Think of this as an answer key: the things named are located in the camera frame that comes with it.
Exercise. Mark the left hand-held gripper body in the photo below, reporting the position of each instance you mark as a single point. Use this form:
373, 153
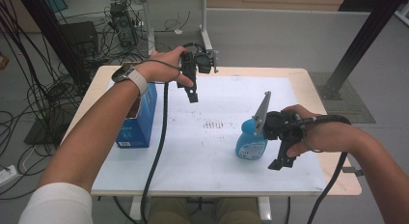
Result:
188, 64

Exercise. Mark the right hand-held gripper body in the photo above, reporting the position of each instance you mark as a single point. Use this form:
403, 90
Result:
276, 124

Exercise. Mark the blue spray bottle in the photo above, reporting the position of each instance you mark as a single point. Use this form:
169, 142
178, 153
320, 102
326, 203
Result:
249, 145

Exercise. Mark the blue cardboard box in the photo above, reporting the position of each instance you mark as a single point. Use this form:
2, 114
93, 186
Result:
141, 124

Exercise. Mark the person's left hand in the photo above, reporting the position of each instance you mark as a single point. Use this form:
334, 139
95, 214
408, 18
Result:
160, 69

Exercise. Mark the person's right hand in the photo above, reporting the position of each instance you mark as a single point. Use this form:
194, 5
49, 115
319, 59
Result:
324, 134

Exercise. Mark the white-legged wooden desk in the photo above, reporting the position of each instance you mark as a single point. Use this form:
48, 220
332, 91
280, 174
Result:
204, 21

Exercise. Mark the white table leg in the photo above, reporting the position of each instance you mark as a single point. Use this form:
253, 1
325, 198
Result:
136, 211
264, 209

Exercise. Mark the grey clip on table edge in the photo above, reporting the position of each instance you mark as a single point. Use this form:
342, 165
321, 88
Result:
352, 171

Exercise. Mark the white table mat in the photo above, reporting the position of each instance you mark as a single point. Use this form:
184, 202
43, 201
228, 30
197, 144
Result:
205, 159

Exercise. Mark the black equipment case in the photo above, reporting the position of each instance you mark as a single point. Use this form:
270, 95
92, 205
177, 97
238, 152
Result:
80, 37

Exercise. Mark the white shirt sleeve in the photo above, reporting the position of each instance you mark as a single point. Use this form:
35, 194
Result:
56, 204

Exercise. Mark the white power strip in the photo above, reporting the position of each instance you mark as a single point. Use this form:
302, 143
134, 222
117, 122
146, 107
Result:
7, 175

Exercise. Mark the black metal frame post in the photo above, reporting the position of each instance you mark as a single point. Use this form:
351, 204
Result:
363, 37

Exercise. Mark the black metal stand post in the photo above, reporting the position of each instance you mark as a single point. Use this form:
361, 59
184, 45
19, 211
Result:
51, 31

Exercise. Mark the black stand base plate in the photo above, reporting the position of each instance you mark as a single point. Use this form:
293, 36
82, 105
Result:
38, 134

